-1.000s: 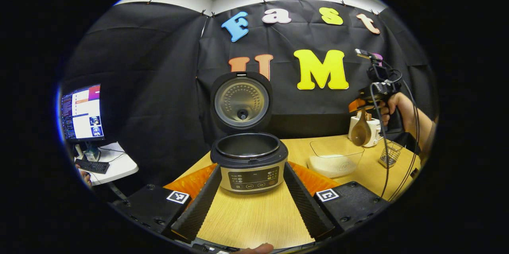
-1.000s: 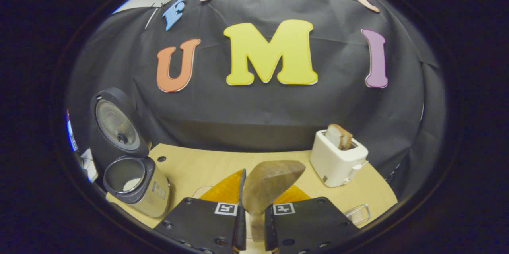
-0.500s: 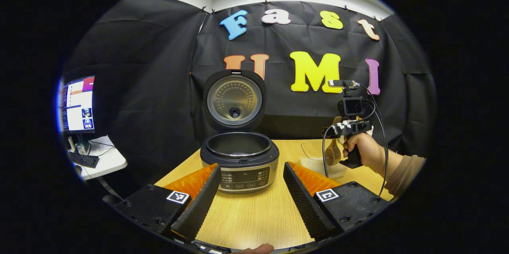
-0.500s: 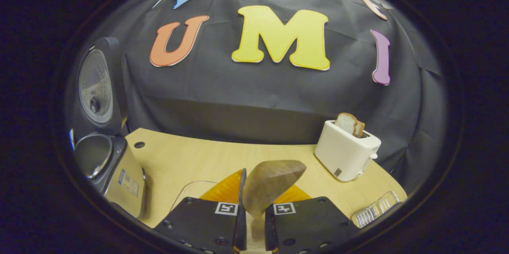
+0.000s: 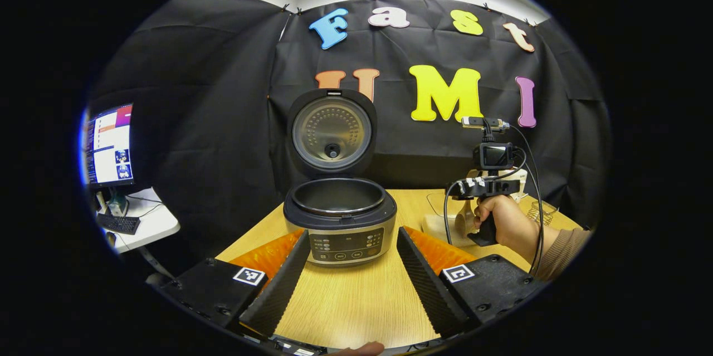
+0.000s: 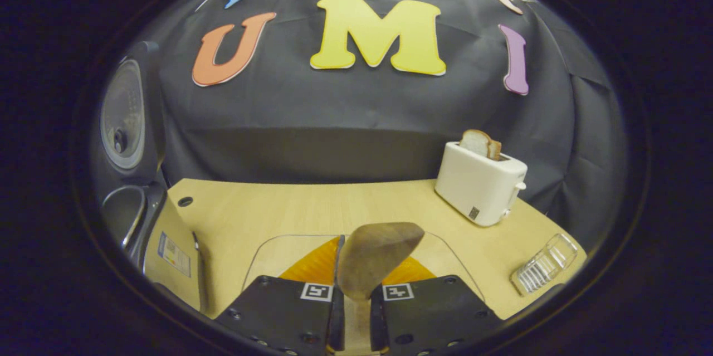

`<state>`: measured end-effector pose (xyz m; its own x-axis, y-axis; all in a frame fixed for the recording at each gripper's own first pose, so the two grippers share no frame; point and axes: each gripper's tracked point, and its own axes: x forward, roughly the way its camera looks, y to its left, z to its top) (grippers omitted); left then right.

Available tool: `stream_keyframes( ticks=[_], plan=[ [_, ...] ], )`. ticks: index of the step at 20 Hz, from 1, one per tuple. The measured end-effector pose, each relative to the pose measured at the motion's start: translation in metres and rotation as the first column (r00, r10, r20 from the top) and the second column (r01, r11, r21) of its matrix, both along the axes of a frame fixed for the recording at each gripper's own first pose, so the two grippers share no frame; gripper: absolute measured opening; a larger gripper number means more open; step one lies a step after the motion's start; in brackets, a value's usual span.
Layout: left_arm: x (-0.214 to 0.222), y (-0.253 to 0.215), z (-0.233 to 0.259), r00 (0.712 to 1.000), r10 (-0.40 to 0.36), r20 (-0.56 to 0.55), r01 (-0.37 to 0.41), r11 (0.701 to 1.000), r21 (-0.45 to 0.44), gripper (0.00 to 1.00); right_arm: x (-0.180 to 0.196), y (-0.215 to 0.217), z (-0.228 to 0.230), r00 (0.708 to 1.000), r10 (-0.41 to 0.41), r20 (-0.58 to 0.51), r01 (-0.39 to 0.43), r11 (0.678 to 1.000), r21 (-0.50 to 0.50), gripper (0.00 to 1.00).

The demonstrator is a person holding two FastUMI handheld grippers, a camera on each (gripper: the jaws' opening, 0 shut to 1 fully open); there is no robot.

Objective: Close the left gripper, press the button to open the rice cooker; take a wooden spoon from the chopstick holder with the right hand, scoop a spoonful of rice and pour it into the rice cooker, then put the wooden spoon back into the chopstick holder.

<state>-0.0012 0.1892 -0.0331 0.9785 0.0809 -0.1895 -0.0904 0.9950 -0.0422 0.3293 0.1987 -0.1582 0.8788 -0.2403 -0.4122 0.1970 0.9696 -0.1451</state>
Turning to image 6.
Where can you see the clear rice container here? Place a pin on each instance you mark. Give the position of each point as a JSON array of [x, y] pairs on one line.
[[278, 255]]

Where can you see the wooden spoon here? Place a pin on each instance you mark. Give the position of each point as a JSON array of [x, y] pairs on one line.
[[379, 255]]

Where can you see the white bread slice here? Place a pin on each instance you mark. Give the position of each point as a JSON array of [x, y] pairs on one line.
[[473, 143]]

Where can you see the black table grommet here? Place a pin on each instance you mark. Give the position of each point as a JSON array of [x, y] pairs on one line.
[[185, 201]]

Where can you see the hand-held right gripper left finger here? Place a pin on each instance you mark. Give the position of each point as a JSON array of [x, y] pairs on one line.
[[278, 311]]

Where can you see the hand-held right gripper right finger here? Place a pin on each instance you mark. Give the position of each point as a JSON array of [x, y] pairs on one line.
[[440, 311]]

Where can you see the brown toasted bread slice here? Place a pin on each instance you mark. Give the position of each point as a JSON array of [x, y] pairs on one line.
[[494, 150]]

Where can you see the dark grey rice cooker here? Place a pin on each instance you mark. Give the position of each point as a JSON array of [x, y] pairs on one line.
[[125, 116]]

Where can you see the white toaster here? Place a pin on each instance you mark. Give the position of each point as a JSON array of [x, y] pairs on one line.
[[479, 189]]

